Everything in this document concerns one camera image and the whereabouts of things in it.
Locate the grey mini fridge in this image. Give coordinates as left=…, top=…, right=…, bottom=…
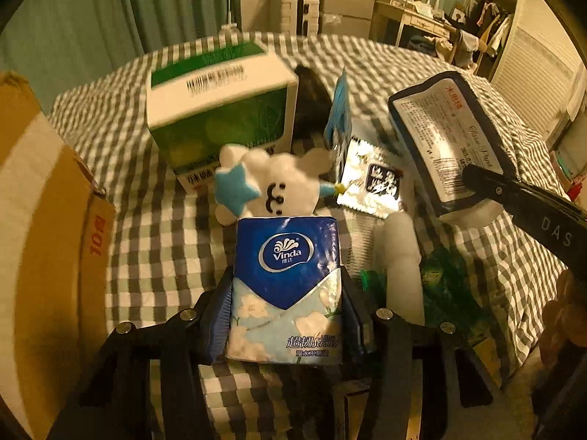
left=320, top=0, right=375, bottom=39

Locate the white plush toy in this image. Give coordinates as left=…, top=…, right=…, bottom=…
left=214, top=144, right=346, bottom=226

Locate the wooden chair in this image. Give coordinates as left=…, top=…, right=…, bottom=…
left=436, top=29, right=486, bottom=72

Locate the blue foil packet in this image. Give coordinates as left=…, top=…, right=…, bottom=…
left=323, top=70, right=352, bottom=182

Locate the white cylindrical tube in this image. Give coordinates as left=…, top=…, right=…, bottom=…
left=383, top=212, right=425, bottom=326

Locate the blue tissue pack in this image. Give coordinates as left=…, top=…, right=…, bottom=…
left=226, top=216, right=343, bottom=364

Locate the small black object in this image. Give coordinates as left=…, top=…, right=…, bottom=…
left=292, top=65, right=332, bottom=139

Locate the small silver sachet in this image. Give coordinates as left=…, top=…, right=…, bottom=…
left=336, top=137, right=408, bottom=220

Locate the brown cardboard box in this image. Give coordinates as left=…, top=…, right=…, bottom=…
left=1, top=71, right=114, bottom=439

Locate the white louvered wardrobe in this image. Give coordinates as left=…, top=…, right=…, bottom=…
left=489, top=0, right=586, bottom=145

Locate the red white medicine box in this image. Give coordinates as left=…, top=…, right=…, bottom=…
left=333, top=325, right=518, bottom=439

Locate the person's right hand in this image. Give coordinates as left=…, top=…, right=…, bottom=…
left=538, top=269, right=586, bottom=367

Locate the white quilted mattress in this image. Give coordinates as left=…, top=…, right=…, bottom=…
left=405, top=345, right=547, bottom=439

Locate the white dressing table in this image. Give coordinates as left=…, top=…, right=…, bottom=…
left=369, top=1, right=457, bottom=47

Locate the green white carton box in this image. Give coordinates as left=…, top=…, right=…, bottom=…
left=145, top=41, right=299, bottom=194

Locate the green curtain left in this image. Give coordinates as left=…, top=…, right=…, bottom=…
left=1, top=0, right=240, bottom=110

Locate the white suitcase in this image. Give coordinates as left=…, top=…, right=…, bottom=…
left=270, top=0, right=320, bottom=37

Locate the green checkered cloth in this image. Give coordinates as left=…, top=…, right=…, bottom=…
left=50, top=33, right=563, bottom=439

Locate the dark-edged white pouch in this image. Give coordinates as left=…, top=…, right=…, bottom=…
left=388, top=70, right=515, bottom=228

